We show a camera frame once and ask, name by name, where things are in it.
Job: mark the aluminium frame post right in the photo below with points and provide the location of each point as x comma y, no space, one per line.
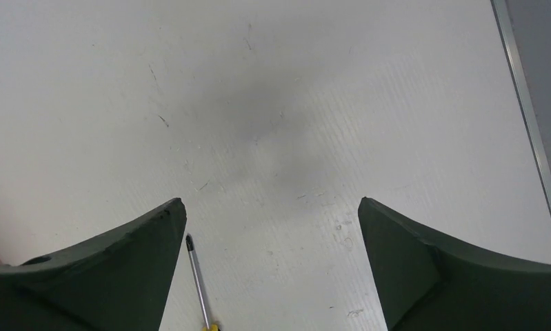
525,31

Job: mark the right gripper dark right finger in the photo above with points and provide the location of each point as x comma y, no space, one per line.
429,280

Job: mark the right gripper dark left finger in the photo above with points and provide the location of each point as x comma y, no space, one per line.
117,280

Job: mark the yellow black handled screwdriver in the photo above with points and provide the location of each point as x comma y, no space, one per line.
208,323

